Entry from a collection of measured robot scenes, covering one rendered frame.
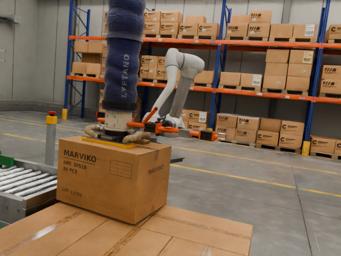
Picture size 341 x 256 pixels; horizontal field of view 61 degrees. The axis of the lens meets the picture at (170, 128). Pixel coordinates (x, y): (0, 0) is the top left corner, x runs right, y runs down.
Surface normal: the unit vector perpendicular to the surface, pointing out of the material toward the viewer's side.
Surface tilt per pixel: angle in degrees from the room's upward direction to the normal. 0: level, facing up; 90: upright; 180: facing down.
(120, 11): 74
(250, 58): 90
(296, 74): 95
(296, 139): 87
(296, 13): 90
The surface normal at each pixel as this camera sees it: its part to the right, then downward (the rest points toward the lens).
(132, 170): -0.44, 0.07
